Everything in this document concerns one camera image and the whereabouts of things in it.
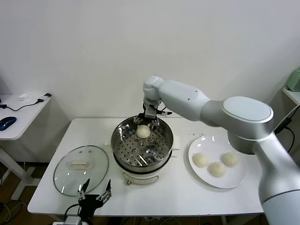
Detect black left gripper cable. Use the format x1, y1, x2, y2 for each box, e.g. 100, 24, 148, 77
65, 203, 81, 218

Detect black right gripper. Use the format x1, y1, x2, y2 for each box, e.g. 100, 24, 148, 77
133, 99, 160, 129

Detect stainless steel steamer basket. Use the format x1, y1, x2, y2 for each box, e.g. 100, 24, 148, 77
104, 114, 182, 170

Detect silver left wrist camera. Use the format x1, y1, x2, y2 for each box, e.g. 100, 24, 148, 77
52, 215, 83, 225

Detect black power adapter cable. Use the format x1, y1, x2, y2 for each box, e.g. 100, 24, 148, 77
274, 107, 300, 155

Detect white side desk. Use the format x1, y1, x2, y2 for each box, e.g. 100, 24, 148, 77
0, 93, 72, 201

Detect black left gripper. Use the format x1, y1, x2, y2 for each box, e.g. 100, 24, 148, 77
76, 178, 112, 218

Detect round glass pot lid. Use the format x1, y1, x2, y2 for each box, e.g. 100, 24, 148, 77
52, 145, 110, 197

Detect white steamed baozi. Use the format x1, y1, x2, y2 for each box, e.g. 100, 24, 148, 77
136, 125, 151, 139
208, 162, 227, 178
192, 153, 209, 169
221, 152, 239, 168

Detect white round plate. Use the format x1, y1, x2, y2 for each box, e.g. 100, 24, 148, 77
188, 135, 248, 189

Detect white side table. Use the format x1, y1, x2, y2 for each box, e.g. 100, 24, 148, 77
281, 86, 300, 106

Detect thin black desk cable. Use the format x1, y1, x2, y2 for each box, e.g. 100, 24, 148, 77
0, 99, 45, 112

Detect white electric cooker base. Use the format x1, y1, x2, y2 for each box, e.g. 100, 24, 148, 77
112, 150, 180, 188

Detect blue computer mouse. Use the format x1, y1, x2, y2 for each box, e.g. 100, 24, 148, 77
0, 116, 18, 131

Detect pale green appliance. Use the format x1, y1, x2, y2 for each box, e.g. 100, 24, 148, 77
286, 67, 300, 92

